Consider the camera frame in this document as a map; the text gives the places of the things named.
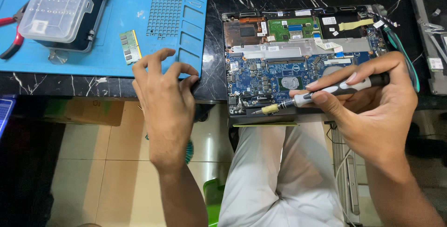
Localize person's right hand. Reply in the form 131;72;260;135
289;51;418;172

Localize brown cardboard box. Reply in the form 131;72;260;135
44;99;125;127

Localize grey laptop bottom cover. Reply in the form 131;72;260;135
406;0;447;96

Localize clear plastic suction cup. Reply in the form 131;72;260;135
48;49;69;65

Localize green memory module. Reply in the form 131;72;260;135
119;30;142;66

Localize red handled pliers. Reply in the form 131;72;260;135
0;1;30;60

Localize green handled screwdriver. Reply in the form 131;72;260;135
367;11;420;93

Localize person's left hand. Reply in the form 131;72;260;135
131;48;200;172

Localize blue silicone repair mat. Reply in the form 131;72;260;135
0;0;209;79

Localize grey metal rack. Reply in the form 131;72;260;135
330;122;364;225

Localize person's white trousers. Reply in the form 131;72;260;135
217;122;346;227

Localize opened laptop base with motherboard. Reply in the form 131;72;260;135
222;4;389;117

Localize black and white precision screwdriver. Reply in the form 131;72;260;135
252;72;390;115

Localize green plastic stool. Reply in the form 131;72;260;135
203;178;226;227

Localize blue lit laptop screen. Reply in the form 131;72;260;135
0;96;17;138

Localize clear lid screwdriver bit case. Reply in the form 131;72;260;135
18;0;110;53

